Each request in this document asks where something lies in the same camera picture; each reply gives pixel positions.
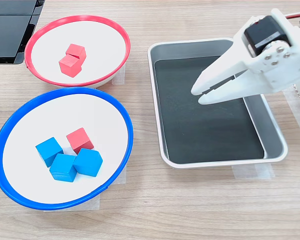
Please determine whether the red cube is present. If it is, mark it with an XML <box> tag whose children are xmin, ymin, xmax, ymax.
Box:
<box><xmin>66</xmin><ymin>127</ymin><xmax>95</xmax><ymax>155</ymax></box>
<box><xmin>65</xmin><ymin>43</ymin><xmax>87</xmax><ymax>60</ymax></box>
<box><xmin>58</xmin><ymin>54</ymin><xmax>83</xmax><ymax>78</ymax></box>

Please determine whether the steel tray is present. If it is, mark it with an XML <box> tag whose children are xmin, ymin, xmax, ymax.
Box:
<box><xmin>146</xmin><ymin>37</ymin><xmax>289</xmax><ymax>170</ymax></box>

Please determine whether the clear tape strip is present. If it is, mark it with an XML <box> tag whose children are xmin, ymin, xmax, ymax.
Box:
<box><xmin>111</xmin><ymin>164</ymin><xmax>127</xmax><ymax>186</ymax></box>
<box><xmin>43</xmin><ymin>194</ymin><xmax>101</xmax><ymax>213</ymax></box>
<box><xmin>231</xmin><ymin>162</ymin><xmax>276</xmax><ymax>180</ymax></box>
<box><xmin>111</xmin><ymin>62</ymin><xmax>127</xmax><ymax>86</ymax></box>
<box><xmin>282</xmin><ymin>86</ymin><xmax>300</xmax><ymax>141</ymax></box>

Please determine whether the black mat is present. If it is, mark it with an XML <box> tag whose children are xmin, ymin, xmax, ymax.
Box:
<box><xmin>153</xmin><ymin>55</ymin><xmax>266</xmax><ymax>165</ymax></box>

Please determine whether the red-rimmed white plate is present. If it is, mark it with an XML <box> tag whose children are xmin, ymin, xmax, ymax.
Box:
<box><xmin>24</xmin><ymin>14</ymin><xmax>131</xmax><ymax>89</ymax></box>

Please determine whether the blue-rimmed white plate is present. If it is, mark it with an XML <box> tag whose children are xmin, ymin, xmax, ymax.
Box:
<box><xmin>0</xmin><ymin>86</ymin><xmax>135</xmax><ymax>211</ymax></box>

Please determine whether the blue cube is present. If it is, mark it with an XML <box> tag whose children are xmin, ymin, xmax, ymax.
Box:
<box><xmin>73</xmin><ymin>147</ymin><xmax>104</xmax><ymax>178</ymax></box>
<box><xmin>49</xmin><ymin>153</ymin><xmax>78</xmax><ymax>183</ymax></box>
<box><xmin>35</xmin><ymin>136</ymin><xmax>65</xmax><ymax>168</ymax></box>

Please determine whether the black glossy device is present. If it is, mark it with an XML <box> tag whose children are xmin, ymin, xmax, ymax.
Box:
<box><xmin>0</xmin><ymin>0</ymin><xmax>46</xmax><ymax>65</ymax></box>

